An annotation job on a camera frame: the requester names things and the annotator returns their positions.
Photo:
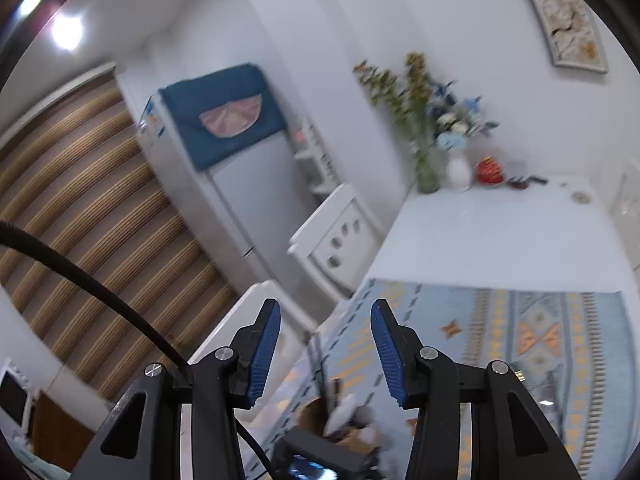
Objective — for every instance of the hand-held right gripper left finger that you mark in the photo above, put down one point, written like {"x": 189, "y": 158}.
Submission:
{"x": 265, "y": 355}

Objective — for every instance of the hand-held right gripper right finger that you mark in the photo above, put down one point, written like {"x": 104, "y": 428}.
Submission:
{"x": 387, "y": 355}

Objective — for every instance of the cardboard utensil holder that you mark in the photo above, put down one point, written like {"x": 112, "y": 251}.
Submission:
{"x": 310, "y": 415}

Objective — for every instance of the white ceramic spoon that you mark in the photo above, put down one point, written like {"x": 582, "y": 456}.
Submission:
{"x": 340, "y": 412}

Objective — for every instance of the blue patterned table mat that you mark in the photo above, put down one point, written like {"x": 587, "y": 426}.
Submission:
{"x": 500, "y": 320}

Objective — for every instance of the silver refrigerator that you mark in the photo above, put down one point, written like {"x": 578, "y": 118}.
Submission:
{"x": 250, "y": 190}

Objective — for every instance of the glass vase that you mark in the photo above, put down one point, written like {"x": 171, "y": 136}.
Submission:
{"x": 429, "y": 175}

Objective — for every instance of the white ceramic vase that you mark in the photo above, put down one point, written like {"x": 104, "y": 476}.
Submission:
{"x": 459, "y": 172}

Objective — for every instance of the white corner shelf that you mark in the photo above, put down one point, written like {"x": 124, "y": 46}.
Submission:
{"x": 320, "y": 155}

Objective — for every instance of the red lidded tea cup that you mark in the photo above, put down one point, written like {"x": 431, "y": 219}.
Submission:
{"x": 489, "y": 171}

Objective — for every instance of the brown striped curtain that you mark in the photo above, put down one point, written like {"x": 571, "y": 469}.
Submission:
{"x": 100, "y": 210}

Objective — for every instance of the brown wooden cabinet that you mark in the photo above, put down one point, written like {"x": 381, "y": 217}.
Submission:
{"x": 55, "y": 430}

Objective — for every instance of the black lighter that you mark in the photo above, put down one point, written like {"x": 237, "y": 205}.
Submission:
{"x": 539, "y": 179}

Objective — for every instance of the blue artificial flowers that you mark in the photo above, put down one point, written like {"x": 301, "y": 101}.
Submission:
{"x": 460, "y": 125}

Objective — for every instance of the round grey coaster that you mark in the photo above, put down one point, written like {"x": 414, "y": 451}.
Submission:
{"x": 581, "y": 197}

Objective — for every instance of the white microwave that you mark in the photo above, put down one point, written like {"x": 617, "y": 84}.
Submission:
{"x": 12, "y": 400}

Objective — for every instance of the blue refrigerator cover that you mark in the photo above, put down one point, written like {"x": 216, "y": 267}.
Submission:
{"x": 210, "y": 100}

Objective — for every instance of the green flower bouquet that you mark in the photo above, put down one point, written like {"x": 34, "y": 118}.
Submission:
{"x": 415, "y": 90}

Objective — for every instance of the ceiling light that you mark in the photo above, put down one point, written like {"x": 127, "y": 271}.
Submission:
{"x": 67, "y": 32}

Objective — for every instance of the light framed floral picture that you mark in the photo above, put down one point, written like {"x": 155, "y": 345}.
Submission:
{"x": 565, "y": 15}

